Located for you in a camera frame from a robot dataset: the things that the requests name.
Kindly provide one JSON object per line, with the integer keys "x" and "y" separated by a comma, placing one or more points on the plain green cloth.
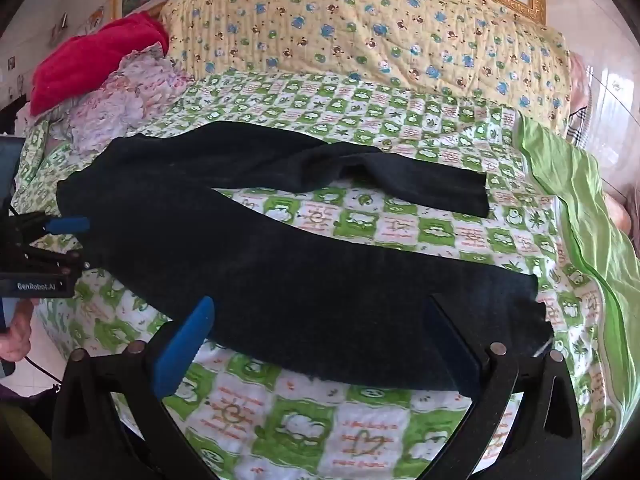
{"x": 575, "y": 180}

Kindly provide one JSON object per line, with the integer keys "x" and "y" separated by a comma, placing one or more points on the yellow printed quilt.
{"x": 350, "y": 25}

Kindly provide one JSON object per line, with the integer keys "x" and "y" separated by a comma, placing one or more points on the green checkered bedsheet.
{"x": 350, "y": 220}

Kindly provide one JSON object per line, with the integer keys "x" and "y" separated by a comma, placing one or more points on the person's left hand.
{"x": 17, "y": 340}

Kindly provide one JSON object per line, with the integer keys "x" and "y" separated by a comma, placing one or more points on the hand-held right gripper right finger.
{"x": 450, "y": 347}

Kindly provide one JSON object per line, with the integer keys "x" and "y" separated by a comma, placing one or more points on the black pants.
{"x": 250, "y": 260}

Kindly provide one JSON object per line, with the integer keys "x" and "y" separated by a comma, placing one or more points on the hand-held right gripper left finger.
{"x": 186, "y": 344}

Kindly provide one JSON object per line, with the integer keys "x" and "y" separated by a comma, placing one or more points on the plaid cloth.
{"x": 580, "y": 125}

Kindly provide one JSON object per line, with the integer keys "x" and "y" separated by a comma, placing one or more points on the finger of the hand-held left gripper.
{"x": 67, "y": 224}
{"x": 60, "y": 260}

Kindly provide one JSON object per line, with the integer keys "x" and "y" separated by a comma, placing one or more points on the pink floral cloth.
{"x": 130, "y": 100}

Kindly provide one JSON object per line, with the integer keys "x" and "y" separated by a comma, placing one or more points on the red towel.
{"x": 85, "y": 65}

